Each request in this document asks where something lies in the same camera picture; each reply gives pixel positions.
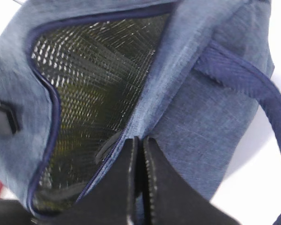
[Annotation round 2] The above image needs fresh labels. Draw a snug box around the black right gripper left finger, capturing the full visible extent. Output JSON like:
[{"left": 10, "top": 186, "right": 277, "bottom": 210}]
[{"left": 39, "top": 136, "right": 139, "bottom": 225}]

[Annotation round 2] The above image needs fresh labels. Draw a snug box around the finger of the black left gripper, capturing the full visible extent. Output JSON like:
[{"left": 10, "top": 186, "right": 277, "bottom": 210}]
[{"left": 0, "top": 101, "right": 20, "bottom": 136}]

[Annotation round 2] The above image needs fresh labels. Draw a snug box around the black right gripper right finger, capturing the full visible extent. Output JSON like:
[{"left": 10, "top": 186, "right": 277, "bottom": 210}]
[{"left": 143, "top": 137, "right": 239, "bottom": 225}]

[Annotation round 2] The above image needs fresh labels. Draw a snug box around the navy blue lunch bag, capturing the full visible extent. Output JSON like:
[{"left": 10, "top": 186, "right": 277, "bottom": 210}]
[{"left": 0, "top": 0, "right": 281, "bottom": 225}]

